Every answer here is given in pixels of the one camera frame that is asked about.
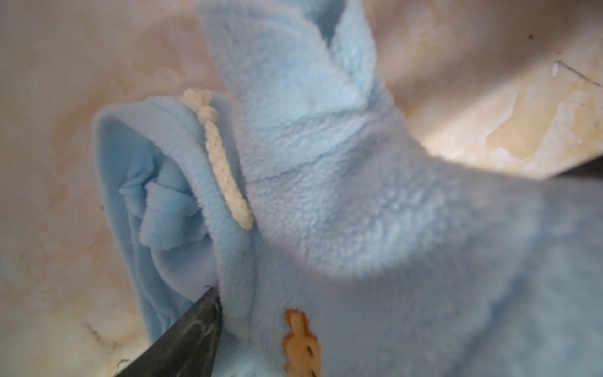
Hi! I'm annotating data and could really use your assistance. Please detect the light blue fleece hoodie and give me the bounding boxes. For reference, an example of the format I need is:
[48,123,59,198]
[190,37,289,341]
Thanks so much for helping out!
[94,1,602,376]

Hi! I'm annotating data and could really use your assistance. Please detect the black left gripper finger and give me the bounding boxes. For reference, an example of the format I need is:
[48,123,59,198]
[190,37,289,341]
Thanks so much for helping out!
[117,287,222,377]

